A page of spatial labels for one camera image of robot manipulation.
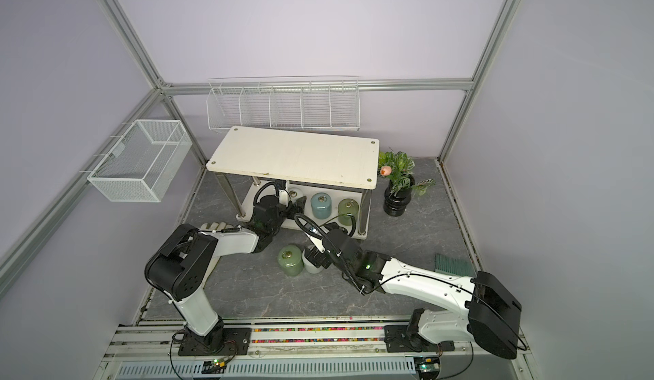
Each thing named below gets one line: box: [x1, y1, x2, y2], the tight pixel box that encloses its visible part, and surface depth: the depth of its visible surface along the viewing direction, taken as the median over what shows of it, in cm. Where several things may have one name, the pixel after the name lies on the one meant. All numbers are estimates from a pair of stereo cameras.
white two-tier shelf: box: [206, 126, 379, 241], surface depth 78 cm
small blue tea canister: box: [310, 191, 333, 220], surface depth 91 cm
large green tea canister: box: [277, 244, 305, 277], surface depth 84 cm
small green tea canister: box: [337, 197, 360, 226], surface depth 90 cm
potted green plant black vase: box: [377, 151, 436, 217], surface depth 86 cm
